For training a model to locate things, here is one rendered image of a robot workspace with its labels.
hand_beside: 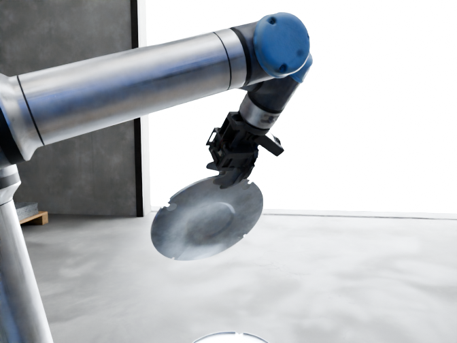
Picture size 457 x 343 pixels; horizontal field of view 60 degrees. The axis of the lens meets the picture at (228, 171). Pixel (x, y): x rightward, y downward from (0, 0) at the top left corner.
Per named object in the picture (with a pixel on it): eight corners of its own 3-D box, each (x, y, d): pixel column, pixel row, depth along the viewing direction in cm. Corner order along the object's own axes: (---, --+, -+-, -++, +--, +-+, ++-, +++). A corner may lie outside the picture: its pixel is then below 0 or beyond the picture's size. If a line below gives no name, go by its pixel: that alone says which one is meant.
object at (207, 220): (125, 247, 89) (124, 244, 90) (210, 269, 109) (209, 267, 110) (210, 158, 82) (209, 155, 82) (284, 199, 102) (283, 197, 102)
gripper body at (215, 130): (202, 145, 81) (225, 102, 73) (237, 145, 86) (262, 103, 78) (216, 175, 78) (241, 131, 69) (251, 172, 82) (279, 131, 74)
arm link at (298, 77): (266, 26, 64) (309, 39, 68) (239, 80, 72) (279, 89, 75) (279, 55, 59) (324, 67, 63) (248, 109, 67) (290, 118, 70)
